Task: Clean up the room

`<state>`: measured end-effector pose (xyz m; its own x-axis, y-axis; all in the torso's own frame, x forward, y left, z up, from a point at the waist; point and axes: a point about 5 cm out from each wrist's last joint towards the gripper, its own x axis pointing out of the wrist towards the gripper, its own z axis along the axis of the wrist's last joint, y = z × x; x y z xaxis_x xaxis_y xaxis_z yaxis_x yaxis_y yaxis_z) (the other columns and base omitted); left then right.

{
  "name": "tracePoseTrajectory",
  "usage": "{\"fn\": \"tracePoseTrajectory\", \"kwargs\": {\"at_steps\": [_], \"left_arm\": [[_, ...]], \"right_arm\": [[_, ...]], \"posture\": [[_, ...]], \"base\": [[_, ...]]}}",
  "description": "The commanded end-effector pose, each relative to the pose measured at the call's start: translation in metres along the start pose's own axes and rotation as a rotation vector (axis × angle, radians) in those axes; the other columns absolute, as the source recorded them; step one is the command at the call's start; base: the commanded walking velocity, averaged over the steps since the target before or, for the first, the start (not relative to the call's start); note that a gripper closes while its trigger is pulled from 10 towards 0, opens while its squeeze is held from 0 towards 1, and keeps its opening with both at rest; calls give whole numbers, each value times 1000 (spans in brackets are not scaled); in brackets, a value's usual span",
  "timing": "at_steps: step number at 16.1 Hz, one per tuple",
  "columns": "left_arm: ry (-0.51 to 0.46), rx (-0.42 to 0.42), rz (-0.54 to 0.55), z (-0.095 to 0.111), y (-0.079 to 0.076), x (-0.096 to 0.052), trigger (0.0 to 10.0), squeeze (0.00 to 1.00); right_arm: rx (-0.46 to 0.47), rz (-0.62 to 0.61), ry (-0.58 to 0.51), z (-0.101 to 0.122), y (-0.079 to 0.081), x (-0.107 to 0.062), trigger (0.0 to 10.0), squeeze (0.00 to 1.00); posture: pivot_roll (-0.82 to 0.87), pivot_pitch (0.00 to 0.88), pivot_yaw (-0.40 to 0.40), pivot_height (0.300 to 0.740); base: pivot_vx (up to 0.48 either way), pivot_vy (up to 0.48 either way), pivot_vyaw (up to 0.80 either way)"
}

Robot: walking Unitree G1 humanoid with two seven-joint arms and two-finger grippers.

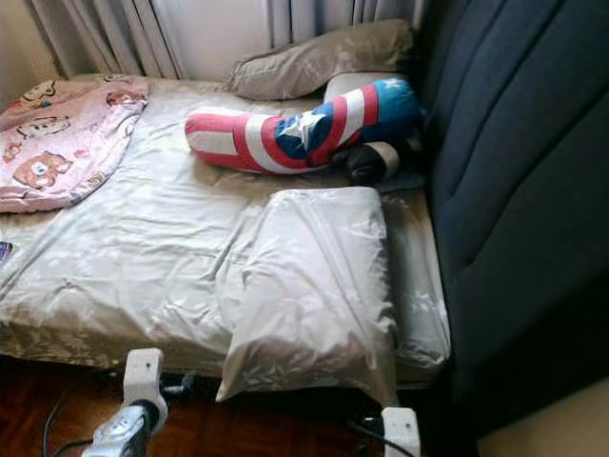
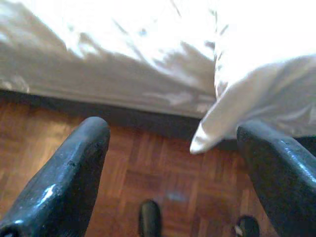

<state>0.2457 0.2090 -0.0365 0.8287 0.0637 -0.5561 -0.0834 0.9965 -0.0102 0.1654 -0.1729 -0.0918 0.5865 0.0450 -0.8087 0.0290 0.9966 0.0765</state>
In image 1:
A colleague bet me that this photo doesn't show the red white blue bolster pillow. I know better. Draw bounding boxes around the red white blue bolster pillow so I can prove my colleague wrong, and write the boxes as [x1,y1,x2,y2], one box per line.
[184,76,427,175]

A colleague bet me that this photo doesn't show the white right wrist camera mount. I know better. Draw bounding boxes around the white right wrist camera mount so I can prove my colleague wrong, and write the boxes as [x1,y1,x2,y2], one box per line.
[381,407,422,457]

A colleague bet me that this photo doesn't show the bed with beige floral sheet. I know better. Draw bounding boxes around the bed with beige floral sheet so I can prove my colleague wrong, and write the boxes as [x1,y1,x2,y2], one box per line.
[0,72,453,391]

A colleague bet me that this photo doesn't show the shiny beige pillow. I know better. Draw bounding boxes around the shiny beige pillow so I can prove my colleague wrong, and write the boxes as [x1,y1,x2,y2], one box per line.
[214,186,401,408]

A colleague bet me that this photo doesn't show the dark blue padded sofa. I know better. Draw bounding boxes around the dark blue padded sofa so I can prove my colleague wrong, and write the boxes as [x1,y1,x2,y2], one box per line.
[417,0,609,444]

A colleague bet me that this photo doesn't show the pink cartoon print blanket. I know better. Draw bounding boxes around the pink cartoon print blanket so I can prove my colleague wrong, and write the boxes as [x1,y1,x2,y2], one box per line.
[0,74,150,214]

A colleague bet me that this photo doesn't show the grey curtain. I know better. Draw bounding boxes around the grey curtain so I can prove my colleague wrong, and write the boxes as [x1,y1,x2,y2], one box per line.
[266,0,429,49]
[27,0,182,82]

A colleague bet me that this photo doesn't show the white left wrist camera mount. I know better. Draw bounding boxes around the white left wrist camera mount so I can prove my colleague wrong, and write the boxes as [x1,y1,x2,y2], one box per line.
[122,348,167,415]

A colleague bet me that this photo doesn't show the black and beige plush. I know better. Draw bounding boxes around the black and beige plush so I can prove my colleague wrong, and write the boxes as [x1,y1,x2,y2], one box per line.
[345,140,403,187]

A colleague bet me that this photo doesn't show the blue grey cloth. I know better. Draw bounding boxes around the blue grey cloth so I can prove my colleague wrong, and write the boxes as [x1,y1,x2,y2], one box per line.
[381,169,429,194]

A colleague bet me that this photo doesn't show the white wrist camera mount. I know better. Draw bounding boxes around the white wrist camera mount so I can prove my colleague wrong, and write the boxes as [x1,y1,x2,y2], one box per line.
[122,348,167,415]
[381,407,422,457]

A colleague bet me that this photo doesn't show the taupe pillow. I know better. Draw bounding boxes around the taupe pillow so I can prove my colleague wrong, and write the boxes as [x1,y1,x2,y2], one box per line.
[226,19,418,101]

